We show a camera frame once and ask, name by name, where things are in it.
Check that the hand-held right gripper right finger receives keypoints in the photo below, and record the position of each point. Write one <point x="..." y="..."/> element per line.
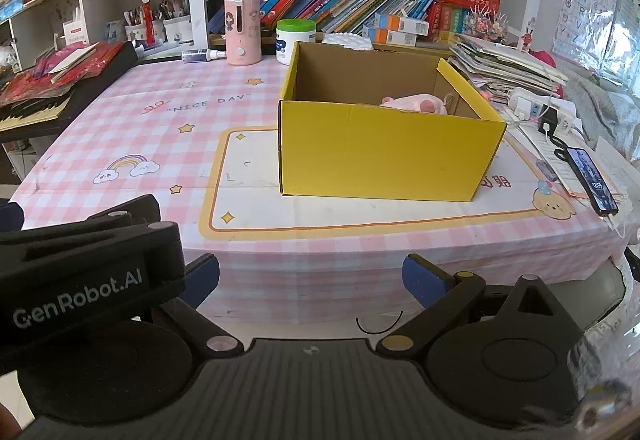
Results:
<point x="425" y="280"/>

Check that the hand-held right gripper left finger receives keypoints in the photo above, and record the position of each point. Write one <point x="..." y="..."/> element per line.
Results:
<point x="202" y="277"/>

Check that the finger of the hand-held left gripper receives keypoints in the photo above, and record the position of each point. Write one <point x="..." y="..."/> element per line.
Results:
<point x="10" y="216"/>
<point x="135" y="212"/>

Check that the yellow cardboard box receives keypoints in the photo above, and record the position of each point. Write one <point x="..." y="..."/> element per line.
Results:
<point x="390" y="150"/>

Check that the pink plush toy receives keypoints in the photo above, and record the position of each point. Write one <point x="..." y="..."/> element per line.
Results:
<point x="415" y="103"/>

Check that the pink checkered tablecloth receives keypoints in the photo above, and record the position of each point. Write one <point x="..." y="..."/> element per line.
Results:
<point x="150" y="130"/>

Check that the red paper sheets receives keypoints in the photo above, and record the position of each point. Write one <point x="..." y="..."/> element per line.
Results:
<point x="35" y="83"/>

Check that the black electronic keyboard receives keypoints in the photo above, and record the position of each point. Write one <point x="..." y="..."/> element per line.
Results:
<point x="90" y="80"/>

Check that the white glue bottle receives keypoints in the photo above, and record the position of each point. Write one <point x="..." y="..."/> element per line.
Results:
<point x="197" y="55"/>

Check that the white card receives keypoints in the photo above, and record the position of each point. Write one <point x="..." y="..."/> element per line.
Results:
<point x="67" y="55"/>

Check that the white pen cup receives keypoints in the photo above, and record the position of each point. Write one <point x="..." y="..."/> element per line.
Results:
<point x="136" y="34"/>
<point x="177" y="31"/>

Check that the white box with red label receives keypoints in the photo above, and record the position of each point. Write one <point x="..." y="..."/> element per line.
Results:
<point x="76" y="33"/>

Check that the red doll ornament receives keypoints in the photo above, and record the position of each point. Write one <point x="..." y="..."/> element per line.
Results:
<point x="147" y="20"/>

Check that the smartphone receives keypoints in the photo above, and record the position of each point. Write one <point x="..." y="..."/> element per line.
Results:
<point x="592" y="180"/>

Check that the white power strip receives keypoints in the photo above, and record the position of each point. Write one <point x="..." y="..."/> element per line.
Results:
<point x="525" y="100"/>

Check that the pink humidifier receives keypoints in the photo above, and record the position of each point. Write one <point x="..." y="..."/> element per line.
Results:
<point x="242" y="33"/>

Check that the white shelf unit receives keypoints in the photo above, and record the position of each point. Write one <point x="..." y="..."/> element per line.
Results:
<point x="105" y="0"/>

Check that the stack of papers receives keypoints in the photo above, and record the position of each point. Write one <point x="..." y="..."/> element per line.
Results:
<point x="500" y="65"/>

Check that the white jar with green lid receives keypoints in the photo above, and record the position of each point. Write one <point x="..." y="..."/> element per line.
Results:
<point x="295" y="45"/>

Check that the orange and white box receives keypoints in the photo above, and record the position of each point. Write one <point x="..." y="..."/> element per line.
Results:
<point x="390" y="36"/>
<point x="402" y="23"/>

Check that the white tissue pack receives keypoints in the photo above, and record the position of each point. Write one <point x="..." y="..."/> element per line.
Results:
<point x="347" y="40"/>

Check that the colourful candy bouquet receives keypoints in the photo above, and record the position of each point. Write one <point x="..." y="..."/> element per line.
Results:
<point x="485" y="24"/>

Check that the red boxed book set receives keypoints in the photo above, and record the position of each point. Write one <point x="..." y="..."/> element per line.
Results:
<point x="467" y="0"/>

